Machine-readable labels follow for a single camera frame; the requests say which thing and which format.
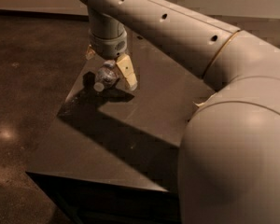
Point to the clear water bottle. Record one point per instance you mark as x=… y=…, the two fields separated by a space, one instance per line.
x=106 y=76

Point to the brown sea salt snack bag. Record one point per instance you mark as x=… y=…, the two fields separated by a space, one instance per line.
x=203 y=103

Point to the dark table cabinet base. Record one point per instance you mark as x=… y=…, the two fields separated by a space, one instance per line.
x=86 y=202

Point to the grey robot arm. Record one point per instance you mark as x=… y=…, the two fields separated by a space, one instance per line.
x=229 y=157

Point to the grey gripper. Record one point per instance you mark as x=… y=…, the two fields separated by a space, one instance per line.
x=108 y=48

